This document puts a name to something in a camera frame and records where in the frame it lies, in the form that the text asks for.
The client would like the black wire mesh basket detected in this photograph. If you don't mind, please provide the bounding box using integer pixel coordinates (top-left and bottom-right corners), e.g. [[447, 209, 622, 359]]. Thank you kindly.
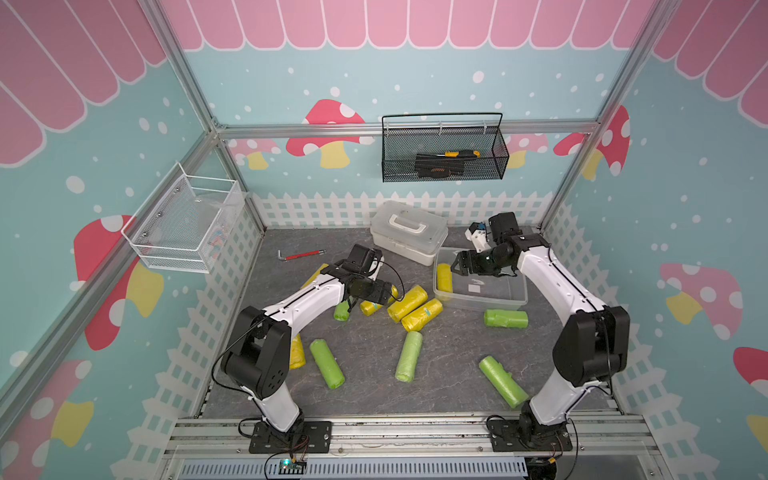
[[381, 112, 509, 182]]

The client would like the yellow roll with blue label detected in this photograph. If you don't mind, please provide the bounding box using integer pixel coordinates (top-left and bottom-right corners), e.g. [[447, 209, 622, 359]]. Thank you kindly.
[[401, 299, 443, 332]]

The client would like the red handled hex key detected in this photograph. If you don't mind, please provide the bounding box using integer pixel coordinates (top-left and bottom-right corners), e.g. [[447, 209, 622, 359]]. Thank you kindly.
[[277, 249, 326, 261]]

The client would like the black tool in basket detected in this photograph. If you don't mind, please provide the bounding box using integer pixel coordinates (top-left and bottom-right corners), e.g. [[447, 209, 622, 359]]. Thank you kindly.
[[414, 152, 466, 179]]

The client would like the yellow roll under left arm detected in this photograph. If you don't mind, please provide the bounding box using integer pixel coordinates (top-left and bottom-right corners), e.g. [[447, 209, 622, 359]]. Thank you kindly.
[[289, 334, 306, 370]]

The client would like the green roll lower left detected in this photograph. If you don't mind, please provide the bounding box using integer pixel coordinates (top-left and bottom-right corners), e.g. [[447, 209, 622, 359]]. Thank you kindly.
[[310, 339, 345, 389]]

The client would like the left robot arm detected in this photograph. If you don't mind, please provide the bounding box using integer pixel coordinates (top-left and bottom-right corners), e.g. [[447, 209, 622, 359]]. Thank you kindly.
[[214, 244, 393, 437]]

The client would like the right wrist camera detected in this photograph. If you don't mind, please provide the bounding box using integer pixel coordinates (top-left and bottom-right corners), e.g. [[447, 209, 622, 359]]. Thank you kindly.
[[465, 222, 491, 253]]

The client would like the green roll upper left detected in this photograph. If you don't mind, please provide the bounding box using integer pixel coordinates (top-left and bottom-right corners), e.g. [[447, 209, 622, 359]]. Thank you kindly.
[[333, 301, 350, 322]]

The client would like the white wire basket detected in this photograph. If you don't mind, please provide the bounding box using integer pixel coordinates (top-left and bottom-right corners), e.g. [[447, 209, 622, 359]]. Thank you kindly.
[[121, 164, 245, 274]]

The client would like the green roll under right gripper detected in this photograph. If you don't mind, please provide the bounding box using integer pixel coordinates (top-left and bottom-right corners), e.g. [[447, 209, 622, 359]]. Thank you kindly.
[[483, 309, 529, 329]]

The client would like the green roll lower right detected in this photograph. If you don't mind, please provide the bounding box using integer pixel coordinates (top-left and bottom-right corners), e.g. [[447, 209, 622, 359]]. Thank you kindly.
[[479, 356, 530, 409]]

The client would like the light green roll centre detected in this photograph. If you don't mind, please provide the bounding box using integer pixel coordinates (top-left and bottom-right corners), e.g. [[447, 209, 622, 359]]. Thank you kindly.
[[395, 331, 423, 383]]

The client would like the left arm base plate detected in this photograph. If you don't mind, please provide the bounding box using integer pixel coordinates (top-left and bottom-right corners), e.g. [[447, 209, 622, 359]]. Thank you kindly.
[[248, 421, 333, 454]]

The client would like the small circuit board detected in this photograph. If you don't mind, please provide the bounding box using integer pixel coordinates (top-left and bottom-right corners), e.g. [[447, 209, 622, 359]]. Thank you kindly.
[[278, 459, 307, 475]]

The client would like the yellow black screwdriver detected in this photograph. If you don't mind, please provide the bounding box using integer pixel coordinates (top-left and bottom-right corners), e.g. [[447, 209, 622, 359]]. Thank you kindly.
[[434, 150, 481, 159]]

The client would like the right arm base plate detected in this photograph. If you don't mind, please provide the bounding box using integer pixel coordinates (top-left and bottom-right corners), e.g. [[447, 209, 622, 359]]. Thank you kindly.
[[485, 415, 573, 456]]

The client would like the clear plastic storage box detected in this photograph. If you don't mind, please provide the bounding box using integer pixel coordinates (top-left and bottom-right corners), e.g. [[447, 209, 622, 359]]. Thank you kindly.
[[433, 247, 528, 312]]

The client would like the white lidded case with handle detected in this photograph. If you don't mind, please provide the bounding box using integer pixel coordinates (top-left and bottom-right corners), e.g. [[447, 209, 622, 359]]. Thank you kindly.
[[370, 200, 448, 266]]

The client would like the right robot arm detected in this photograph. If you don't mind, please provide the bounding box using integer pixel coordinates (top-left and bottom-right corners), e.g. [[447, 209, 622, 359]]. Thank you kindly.
[[451, 212, 630, 443]]

